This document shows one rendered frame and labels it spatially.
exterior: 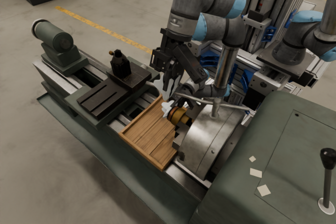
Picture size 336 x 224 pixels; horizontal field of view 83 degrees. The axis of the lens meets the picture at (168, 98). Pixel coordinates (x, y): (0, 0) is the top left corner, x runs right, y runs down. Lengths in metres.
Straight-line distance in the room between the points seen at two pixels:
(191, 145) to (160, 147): 0.34
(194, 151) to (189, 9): 0.44
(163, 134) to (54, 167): 1.38
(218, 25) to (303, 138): 0.49
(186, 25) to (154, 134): 0.67
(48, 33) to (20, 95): 1.65
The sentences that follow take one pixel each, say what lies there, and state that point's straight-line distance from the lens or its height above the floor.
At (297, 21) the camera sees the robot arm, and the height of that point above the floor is 1.36.
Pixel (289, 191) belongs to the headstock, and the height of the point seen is 1.25.
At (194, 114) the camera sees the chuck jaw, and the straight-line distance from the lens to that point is 0.81.
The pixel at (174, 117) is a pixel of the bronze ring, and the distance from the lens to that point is 0.82.
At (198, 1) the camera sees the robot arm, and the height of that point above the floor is 1.59.
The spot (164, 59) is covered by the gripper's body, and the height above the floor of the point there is 1.45.
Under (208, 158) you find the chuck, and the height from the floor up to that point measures 1.17.
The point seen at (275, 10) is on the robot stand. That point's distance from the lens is 1.29.
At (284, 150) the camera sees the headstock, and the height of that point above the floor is 1.26.
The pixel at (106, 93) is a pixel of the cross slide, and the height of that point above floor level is 0.97.
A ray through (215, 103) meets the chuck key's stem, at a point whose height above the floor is 1.31.
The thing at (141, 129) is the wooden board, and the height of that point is 0.89.
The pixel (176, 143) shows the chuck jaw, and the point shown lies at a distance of 0.74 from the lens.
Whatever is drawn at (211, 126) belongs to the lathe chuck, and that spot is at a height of 1.23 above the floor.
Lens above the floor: 1.78
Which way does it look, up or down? 49 degrees down
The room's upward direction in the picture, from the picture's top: straight up
